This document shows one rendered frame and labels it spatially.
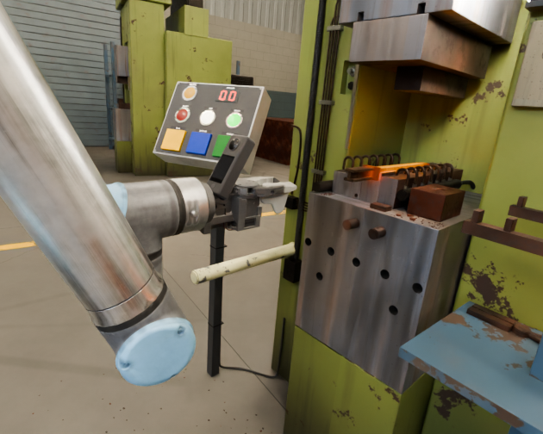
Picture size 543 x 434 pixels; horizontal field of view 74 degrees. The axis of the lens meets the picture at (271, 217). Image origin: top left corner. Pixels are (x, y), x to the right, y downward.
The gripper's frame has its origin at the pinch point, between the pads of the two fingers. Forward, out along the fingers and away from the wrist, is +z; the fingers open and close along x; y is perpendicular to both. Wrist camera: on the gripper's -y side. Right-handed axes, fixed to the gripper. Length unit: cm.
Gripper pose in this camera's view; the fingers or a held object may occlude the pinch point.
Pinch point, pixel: (283, 181)
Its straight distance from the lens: 74.0
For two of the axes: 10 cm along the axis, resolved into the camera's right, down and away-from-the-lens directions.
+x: 6.7, 2.7, -6.9
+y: -0.8, 9.5, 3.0
